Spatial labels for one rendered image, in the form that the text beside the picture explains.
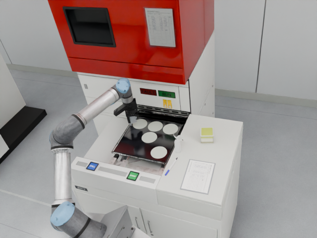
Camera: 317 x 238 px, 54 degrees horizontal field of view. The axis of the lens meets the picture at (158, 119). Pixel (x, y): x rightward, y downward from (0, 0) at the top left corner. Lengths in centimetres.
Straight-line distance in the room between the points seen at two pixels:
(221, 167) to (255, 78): 200
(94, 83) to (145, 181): 87
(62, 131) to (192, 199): 73
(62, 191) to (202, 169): 73
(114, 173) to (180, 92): 65
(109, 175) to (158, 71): 67
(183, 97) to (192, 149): 36
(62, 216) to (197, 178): 70
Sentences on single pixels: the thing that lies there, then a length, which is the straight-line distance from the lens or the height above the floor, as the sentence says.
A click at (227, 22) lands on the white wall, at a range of 333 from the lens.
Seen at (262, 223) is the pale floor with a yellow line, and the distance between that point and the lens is 270.
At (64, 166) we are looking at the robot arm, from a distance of 169.
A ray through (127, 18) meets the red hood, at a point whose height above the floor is 162.
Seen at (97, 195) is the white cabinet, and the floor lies 74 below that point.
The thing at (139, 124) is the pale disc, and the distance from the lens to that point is 213.
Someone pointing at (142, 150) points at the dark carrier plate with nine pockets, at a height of 90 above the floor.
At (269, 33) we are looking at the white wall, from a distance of 332.
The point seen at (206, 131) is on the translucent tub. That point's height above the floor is 103.
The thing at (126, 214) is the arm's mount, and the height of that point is 99.
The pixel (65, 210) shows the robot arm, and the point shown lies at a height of 112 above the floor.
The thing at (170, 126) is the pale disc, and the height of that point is 90.
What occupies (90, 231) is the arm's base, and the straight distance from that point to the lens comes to 154.
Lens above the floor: 229
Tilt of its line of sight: 40 degrees down
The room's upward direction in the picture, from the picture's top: 9 degrees counter-clockwise
